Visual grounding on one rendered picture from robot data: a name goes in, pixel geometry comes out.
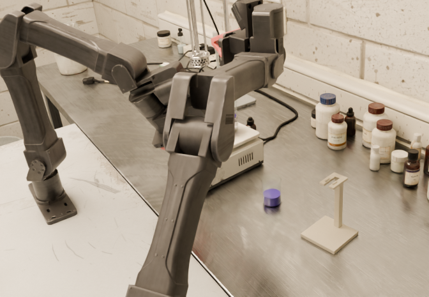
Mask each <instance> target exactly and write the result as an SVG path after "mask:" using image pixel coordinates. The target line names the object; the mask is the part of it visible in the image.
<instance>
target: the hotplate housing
mask: <svg viewBox="0 0 429 297"><path fill-rule="evenodd" d="M262 163H264V147H263V140H262V139H260V138H258V137H257V138H255V139H253V140H251V141H249V142H246V143H244V144H242V145H240V146H238V147H236V148H234V149H233V150H232V153H231V156H230V157H229V159H228V160H227V161H226V162H222V166H221V168H217V172H216V176H215V178H214V180H213V181H212V183H211V185H210V187H209V190H210V189H212V188H214V187H217V186H218V185H221V184H222V183H224V182H226V181H228V180H230V179H232V178H235V177H236V176H238V175H240V174H242V173H244V172H246V171H249V170H250V169H252V168H254V167H256V166H258V165H260V164H262Z"/></svg>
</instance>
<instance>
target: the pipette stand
mask: <svg viewBox="0 0 429 297"><path fill-rule="evenodd" d="M333 180H335V182H333V183H332V184H331V185H329V188H330V189H332V190H335V206H334V219H332V218H330V217H328V216H326V215H325V216H324V217H322V218H321V219H320V220H318V221H317V222H316V223H314V224H313V225H311V226H310V227H309V228H307V229H306V230H305V231H303V232H302V233H301V237H302V238H304V239H306V240H308V241H310V242H312V243H313V244H315V245H317V246H319V247H320V248H323V249H324V250H327V251H328V252H330V253H332V254H335V253H337V251H339V250H340V249H341V248H342V247H344V246H345V245H346V244H348V242H350V241H351V240H352V239H353V238H355V237H356V236H357V235H358V232H359V231H357V230H355V229H353V228H351V227H349V226H347V225H345V224H343V223H342V211H343V183H344V182H346V181H347V180H348V178H347V177H345V176H342V175H340V174H337V173H335V172H334V173H332V174H331V175H329V176H328V177H326V178H325V179H323V180H322V181H320V183H319V184H320V185H322V186H325V185H327V184H328V183H329V182H331V181H333Z"/></svg>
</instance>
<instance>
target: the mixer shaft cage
mask: <svg viewBox="0 0 429 297"><path fill-rule="evenodd" d="M189 2H190V9H189ZM189 2H188V0H186V7H187V12H188V23H189V29H190V39H191V45H192V52H191V53H189V54H188V58H189V59H190V66H191V67H194V68H201V67H205V66H208V65H209V64H210V61H209V56H210V53H209V52H208V51H207V43H206V31H205V25H204V13H203V6H202V0H200V10H201V17H202V28H203V35H204V46H205V50H200V48H199V37H198V31H197V20H196V14H195V3H194V0H189ZM190 12H191V18H192V25H191V19H190ZM192 29H193V36H192ZM193 39H194V46H195V51H194V46H193Z"/></svg>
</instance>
